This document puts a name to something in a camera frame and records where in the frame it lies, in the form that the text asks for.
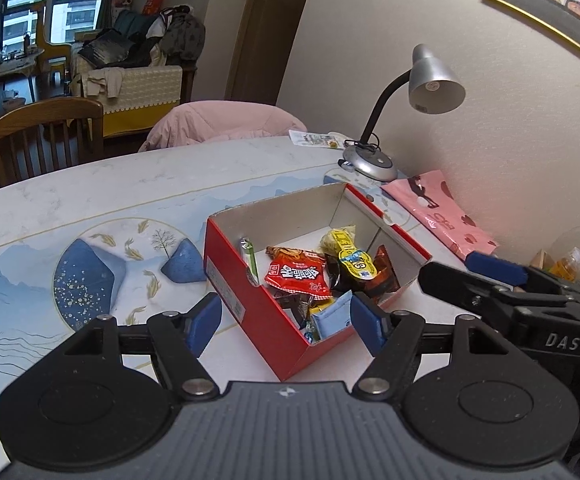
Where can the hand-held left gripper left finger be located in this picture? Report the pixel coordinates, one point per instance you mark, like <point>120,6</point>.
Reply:
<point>202,325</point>

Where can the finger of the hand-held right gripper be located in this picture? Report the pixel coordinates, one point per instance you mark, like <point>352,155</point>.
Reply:
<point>500,267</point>
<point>450,282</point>

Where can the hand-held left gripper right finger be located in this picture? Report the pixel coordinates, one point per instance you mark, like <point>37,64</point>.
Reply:
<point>370,327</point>

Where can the light blue snack packet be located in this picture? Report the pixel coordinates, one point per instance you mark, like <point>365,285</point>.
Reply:
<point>332,321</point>

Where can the red cardboard box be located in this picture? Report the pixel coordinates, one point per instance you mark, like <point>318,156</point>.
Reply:
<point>250,320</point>

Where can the brown red foil snack packet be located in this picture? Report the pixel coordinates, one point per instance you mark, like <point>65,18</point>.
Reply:
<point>385,277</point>

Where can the plain yellow snack packet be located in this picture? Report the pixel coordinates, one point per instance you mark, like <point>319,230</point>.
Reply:
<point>320,306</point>

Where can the green white candy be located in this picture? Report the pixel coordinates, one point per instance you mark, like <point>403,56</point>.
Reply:
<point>310,332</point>

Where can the yellow cartoon snack packet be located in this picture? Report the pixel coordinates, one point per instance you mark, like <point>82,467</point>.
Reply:
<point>357,262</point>

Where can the black snack packet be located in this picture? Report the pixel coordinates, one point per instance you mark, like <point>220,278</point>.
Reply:
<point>295,305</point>

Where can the green snack packet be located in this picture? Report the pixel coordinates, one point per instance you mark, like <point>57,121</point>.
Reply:
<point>249,260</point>

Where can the pale yellow snack packet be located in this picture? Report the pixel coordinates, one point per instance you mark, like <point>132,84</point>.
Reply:
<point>337,237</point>

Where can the small orange bottle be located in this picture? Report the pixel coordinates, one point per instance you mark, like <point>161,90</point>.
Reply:
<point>567,265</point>

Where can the pink plastic bag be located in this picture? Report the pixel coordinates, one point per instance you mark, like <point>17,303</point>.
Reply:
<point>435,210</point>

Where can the white printed packet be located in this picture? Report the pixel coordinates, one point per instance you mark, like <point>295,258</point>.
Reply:
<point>310,137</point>

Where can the silver desk lamp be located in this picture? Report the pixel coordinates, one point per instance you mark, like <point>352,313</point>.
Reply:
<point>432,80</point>

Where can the sofa with beige cover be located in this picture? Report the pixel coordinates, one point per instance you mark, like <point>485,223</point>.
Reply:
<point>139,85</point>

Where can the beige cloth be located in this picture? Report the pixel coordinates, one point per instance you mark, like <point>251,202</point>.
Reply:
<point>104,82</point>

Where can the wooden dining chair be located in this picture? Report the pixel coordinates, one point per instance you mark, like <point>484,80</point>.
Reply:
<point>39,115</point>

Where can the dark jacket pile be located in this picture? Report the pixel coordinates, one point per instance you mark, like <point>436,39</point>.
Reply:
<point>184,35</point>

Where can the dark blanket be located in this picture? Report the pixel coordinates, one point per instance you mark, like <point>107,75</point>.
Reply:
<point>107,47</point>

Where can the wooden door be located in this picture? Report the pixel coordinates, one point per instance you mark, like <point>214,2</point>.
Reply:
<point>265,35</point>

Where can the yellow wooden armchair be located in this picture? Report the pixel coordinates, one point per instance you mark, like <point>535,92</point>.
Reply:
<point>44,45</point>

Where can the coffee table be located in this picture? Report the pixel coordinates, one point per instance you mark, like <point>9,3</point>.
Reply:
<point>9,65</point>

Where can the red paper bag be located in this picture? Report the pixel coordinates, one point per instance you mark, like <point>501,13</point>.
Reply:
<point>153,0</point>

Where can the large window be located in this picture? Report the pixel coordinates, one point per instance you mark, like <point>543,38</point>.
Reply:
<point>74,5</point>

